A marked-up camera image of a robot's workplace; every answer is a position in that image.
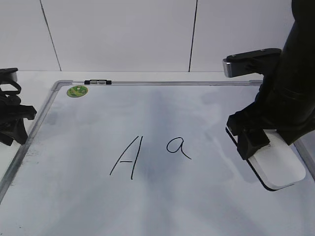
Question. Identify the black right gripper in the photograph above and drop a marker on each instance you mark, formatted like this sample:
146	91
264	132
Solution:
284	105

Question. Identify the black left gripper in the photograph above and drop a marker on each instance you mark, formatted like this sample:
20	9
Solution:
12	115

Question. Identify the white whiteboard eraser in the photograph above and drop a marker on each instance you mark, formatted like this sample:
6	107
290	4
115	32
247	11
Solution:
276	165

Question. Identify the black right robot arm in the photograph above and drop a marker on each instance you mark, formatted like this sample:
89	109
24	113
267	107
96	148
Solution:
298	54

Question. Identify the round green magnet sticker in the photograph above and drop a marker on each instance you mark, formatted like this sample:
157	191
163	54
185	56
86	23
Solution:
77	91

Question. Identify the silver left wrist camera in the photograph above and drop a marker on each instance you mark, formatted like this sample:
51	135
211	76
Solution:
8	75

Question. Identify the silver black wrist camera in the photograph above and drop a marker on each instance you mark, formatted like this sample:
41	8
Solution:
261	62

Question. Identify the whiteboard with grey frame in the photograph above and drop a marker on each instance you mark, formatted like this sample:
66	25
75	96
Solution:
144	159

